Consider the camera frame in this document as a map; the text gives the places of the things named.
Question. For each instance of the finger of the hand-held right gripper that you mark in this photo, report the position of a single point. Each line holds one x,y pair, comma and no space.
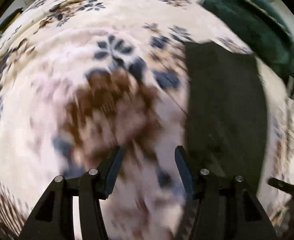
283,185

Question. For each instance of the dark knitted cloth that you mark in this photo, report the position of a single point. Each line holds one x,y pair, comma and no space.
224,105

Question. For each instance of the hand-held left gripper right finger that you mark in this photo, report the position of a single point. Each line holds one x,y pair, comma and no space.
184,172

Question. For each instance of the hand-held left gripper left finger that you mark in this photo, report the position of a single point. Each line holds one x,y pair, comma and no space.
113,172

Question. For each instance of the floral printed blanket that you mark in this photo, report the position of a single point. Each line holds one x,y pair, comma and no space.
61,100

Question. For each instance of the dark green blanket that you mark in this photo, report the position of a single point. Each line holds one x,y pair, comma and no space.
257,25

